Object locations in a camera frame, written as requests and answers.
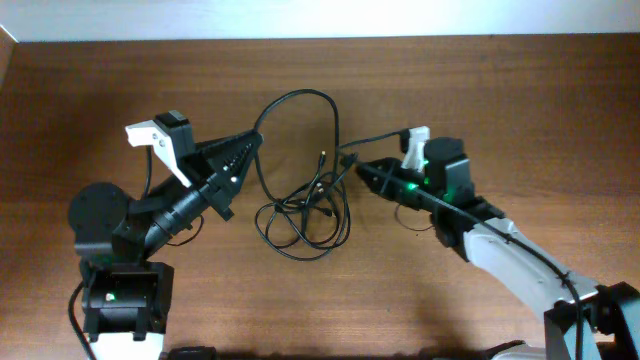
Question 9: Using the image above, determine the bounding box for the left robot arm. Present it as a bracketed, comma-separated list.
[68, 130, 263, 359]

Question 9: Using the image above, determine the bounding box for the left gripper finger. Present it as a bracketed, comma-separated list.
[197, 130, 263, 160]
[205, 148, 259, 198]

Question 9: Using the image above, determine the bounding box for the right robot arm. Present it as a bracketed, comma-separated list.
[357, 137, 639, 359]

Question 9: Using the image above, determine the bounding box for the right camera cable black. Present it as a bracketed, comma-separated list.
[337, 135, 596, 359]

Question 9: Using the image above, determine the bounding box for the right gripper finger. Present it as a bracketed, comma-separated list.
[356, 157, 400, 175]
[356, 167, 396, 200]

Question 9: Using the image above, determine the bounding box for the black USB cable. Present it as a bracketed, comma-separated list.
[252, 88, 351, 262]

